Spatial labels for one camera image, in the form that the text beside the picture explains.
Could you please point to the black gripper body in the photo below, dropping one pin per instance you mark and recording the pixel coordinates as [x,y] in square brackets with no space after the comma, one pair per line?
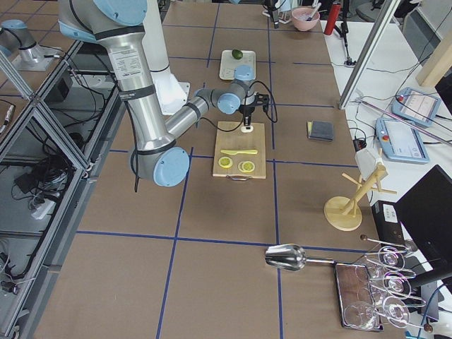
[247,112]
[275,15]

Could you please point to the white steamed bun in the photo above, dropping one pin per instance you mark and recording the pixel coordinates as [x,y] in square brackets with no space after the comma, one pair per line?
[247,129]

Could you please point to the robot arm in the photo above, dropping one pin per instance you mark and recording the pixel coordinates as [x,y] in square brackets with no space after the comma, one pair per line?
[119,27]

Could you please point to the pink bowl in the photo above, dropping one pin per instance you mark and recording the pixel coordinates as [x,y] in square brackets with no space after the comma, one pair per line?
[303,20]

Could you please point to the wooden cutting board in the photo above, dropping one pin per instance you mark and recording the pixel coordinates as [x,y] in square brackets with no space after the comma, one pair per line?
[230,137]

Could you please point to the yellow plastic knife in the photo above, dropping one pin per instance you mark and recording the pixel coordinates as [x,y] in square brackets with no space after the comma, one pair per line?
[239,152]

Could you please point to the lemon slice lower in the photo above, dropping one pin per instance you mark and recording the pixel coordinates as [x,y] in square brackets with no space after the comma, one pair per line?
[246,166]

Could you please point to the lemon slice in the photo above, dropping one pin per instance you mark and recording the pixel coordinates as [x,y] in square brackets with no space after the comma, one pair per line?
[246,166]
[225,162]

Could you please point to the lemon slice top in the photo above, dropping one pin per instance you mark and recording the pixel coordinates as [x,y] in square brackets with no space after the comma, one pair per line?
[225,162]

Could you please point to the white bear tray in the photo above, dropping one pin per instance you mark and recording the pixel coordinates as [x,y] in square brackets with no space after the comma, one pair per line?
[228,64]

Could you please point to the green avocado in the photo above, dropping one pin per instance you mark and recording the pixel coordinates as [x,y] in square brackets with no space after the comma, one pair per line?
[237,54]

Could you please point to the red bottle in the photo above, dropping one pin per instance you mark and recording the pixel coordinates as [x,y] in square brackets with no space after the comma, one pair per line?
[332,18]

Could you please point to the grey folded cloth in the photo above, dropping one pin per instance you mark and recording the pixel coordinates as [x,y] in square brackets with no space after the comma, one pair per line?
[320,130]

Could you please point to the wooden mug tree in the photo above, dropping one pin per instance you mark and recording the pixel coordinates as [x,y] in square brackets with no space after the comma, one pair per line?
[343,213]

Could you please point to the steel scoop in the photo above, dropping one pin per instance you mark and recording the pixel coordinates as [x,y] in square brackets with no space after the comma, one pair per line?
[291,257]

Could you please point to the teach pendant near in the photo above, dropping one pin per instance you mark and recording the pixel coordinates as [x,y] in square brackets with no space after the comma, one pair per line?
[400,142]

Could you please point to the teach pendant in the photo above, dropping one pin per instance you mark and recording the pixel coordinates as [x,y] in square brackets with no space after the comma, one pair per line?
[400,142]
[416,106]

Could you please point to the teach pendant far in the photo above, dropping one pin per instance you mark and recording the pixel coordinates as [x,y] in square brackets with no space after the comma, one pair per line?
[416,106]

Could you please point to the black monitor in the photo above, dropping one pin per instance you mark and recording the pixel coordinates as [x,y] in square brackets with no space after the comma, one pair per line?
[425,212]

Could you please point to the black glass rack tray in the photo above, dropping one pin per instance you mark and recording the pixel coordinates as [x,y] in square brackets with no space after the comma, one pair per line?
[352,285]

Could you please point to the wine glass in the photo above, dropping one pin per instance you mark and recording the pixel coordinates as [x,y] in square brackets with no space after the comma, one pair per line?
[361,316]

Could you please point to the aluminium frame post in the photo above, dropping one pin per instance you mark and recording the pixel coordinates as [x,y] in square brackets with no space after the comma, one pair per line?
[376,33]

